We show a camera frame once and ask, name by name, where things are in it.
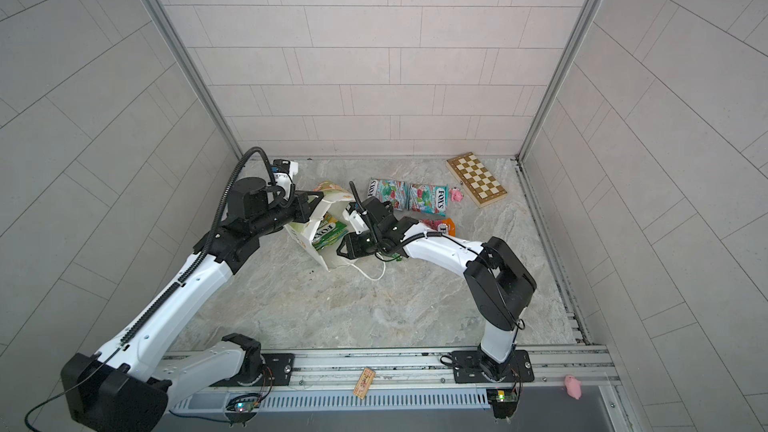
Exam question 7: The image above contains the grey metal corner profile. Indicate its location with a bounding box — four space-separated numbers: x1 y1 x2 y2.
141 0 242 158
517 0 603 163

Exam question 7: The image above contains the electronics board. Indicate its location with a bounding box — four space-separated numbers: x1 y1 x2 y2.
225 393 262 414
486 389 520 420

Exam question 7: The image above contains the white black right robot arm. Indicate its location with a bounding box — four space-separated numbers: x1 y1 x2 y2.
337 197 537 382

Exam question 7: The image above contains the left electronics board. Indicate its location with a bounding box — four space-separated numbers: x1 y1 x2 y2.
225 393 262 414

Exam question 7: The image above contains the grey metal corner profile left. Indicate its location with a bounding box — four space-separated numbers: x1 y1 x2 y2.
141 0 242 158

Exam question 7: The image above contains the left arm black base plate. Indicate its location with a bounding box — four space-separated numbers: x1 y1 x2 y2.
212 353 295 387

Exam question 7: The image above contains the right electronics board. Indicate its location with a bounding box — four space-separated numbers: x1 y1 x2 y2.
486 389 520 420

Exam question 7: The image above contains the teal Fox's candy bag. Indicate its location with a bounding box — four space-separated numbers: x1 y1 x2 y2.
408 184 449 217

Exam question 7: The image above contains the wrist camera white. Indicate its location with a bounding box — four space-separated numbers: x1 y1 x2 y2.
343 210 369 235
272 159 298 201

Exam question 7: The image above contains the teal pink blossom candy bag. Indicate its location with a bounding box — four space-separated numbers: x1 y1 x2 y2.
367 178 409 211

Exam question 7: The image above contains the grey metal corner profile right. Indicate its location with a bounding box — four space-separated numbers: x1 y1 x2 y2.
517 0 603 163

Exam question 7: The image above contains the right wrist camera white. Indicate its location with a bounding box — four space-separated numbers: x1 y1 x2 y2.
343 210 369 235

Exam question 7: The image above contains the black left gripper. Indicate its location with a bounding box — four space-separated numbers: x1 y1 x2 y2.
247 190 325 240

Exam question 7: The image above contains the orange Fox's candy bag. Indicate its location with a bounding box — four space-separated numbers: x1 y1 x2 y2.
422 218 456 236

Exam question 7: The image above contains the white paper shopping bag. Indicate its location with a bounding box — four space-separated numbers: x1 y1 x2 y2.
285 181 386 282

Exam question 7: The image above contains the pink toy on rail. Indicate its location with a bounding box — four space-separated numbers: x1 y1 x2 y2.
564 375 583 400

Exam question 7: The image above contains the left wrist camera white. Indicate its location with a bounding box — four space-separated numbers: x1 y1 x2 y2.
272 159 298 201

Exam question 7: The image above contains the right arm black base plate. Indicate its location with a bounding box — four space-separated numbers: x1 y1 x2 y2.
440 349 535 384

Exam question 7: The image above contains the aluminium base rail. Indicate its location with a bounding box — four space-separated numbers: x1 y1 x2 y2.
161 344 619 396

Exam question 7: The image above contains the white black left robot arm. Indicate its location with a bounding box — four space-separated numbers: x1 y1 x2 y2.
61 177 323 431

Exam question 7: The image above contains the dark green candy bag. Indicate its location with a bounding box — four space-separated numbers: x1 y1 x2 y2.
312 215 347 251

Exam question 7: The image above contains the small wooden tag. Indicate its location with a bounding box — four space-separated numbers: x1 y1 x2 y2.
353 368 376 400

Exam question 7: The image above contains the wooden chessboard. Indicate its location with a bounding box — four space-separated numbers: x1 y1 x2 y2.
447 152 507 208

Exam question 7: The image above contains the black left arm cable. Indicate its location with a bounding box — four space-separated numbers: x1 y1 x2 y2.
23 146 277 432

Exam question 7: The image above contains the small pink toy on table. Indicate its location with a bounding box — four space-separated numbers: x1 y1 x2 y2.
449 188 464 202

